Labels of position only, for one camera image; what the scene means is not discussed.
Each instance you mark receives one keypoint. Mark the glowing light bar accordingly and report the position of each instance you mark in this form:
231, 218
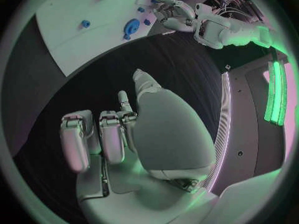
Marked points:
276, 97

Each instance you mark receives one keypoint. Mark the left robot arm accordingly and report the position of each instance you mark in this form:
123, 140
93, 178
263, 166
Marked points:
233, 31

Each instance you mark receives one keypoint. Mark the blue gear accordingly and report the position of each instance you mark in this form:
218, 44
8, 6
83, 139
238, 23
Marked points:
132, 27

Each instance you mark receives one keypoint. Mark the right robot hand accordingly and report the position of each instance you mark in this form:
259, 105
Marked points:
172, 134

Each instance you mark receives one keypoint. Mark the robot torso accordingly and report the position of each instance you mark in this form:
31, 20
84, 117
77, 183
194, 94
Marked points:
238, 125

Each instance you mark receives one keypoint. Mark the white task board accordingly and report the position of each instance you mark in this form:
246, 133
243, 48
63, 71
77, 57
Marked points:
81, 46

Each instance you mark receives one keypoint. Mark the small blue peg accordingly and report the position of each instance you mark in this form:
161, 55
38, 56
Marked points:
140, 9
146, 22

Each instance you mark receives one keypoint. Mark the dark equipment rack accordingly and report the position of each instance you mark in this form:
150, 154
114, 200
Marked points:
233, 5

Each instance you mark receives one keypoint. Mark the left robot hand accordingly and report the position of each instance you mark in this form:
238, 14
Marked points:
179, 15

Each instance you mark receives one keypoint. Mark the short blue cylinder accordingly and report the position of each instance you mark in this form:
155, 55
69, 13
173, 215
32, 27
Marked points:
85, 23

